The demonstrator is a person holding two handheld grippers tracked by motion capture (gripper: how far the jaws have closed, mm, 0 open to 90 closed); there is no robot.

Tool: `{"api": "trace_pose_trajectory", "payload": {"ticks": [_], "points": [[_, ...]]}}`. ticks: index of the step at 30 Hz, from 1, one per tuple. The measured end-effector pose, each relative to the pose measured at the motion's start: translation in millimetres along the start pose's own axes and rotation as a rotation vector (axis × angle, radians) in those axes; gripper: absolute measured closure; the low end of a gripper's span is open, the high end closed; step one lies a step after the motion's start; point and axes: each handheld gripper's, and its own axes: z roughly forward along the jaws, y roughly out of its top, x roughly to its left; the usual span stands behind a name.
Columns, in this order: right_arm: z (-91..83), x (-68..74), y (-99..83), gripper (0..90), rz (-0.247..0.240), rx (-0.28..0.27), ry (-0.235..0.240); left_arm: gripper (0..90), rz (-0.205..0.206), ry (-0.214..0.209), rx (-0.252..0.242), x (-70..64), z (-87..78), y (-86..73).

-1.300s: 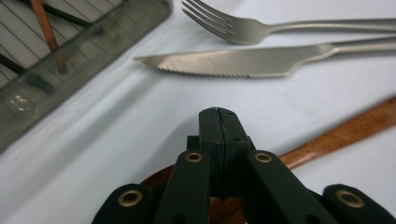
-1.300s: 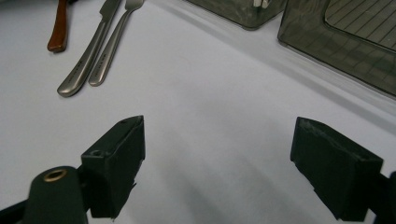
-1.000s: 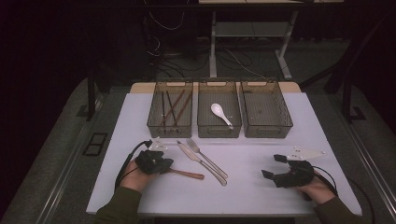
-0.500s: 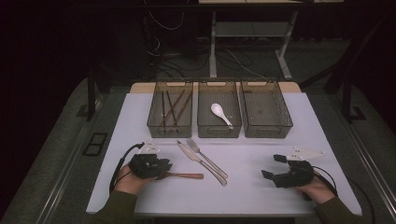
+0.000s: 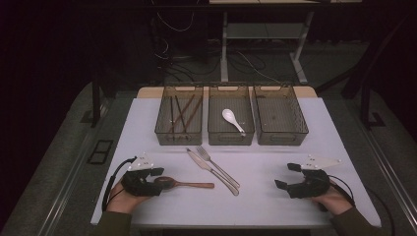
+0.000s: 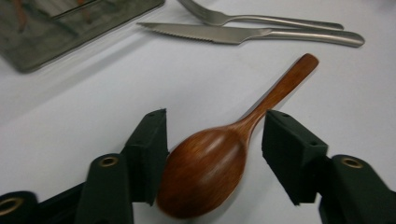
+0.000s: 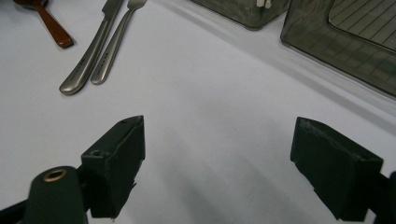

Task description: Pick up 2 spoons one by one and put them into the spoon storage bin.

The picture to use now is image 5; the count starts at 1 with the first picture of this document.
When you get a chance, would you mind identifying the black metal stand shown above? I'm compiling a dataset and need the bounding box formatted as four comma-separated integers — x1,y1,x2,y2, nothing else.
80,73,112,129
316,13,416,131

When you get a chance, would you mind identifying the person's right hand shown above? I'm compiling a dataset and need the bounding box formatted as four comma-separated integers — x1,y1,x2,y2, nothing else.
311,183,354,215

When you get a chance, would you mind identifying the white table cover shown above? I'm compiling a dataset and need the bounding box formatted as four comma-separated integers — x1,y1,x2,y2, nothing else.
90,96,383,228

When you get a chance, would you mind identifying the tangle of black floor cables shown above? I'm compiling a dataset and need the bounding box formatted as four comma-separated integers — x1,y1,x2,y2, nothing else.
151,32,286,85

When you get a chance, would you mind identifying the steel table knife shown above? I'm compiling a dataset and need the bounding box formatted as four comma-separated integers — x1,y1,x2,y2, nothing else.
186,147,240,197

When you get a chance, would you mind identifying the left hand-held gripper cable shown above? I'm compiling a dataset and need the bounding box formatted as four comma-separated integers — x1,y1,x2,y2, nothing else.
101,156,137,212

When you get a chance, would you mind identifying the right hand-held gripper cable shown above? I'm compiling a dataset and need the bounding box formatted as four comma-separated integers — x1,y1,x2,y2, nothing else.
328,174,357,207

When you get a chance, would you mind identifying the clear grey plastic bin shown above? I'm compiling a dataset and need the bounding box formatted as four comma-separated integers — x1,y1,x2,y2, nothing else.
253,85,310,147
207,86,256,147
154,86,205,147

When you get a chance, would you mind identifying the metal floor rail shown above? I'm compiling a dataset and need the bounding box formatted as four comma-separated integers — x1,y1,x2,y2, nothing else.
357,121,417,225
38,101,111,236

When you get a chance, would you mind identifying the hanging light cable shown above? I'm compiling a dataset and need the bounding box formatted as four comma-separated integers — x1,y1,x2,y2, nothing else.
150,0,195,33

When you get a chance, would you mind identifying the wooden spoon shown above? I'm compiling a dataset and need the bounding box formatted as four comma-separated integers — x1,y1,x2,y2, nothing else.
153,175,215,192

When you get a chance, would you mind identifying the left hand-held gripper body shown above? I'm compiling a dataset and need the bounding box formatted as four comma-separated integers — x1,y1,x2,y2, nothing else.
121,151,155,197

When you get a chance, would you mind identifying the hand-held gripper cable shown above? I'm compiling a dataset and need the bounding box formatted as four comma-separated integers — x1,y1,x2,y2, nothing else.
328,174,357,207
101,156,137,212

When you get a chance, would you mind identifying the white ceramic spoon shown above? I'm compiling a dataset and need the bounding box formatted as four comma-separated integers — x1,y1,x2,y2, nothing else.
221,108,247,138

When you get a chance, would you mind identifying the person's left hand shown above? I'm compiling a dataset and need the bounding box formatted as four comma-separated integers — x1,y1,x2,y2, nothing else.
106,181,150,214

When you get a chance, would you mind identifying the white metal desk frame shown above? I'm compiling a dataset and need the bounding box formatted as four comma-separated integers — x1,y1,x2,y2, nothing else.
208,0,363,86

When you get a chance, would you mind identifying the steel fork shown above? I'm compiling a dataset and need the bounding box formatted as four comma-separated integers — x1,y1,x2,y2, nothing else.
196,146,241,190

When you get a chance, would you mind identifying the white floor cable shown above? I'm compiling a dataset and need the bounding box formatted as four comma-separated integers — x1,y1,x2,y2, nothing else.
235,49,281,84

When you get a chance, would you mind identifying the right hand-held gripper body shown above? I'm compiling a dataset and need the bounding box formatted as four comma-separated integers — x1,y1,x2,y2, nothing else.
288,153,342,200

